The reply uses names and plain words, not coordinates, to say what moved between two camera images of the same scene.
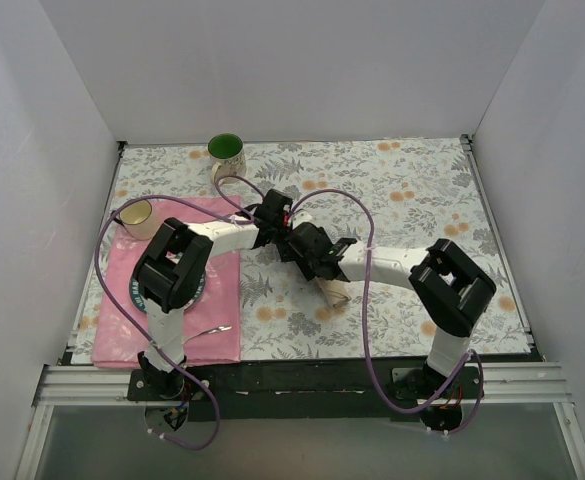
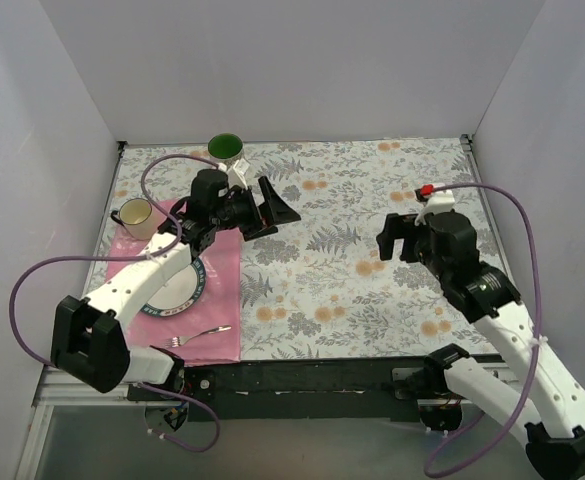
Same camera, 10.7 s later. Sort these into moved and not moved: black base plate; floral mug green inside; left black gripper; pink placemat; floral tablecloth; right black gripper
Moved: left black gripper; right black gripper
Not moved: pink placemat; floral tablecloth; black base plate; floral mug green inside
